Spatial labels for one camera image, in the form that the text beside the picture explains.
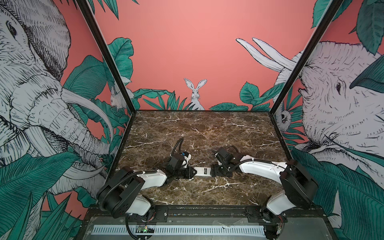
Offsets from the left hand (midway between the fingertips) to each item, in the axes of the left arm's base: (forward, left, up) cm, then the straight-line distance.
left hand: (196, 171), depth 86 cm
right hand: (-1, -10, +1) cm, 10 cm away
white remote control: (0, -4, -1) cm, 4 cm away
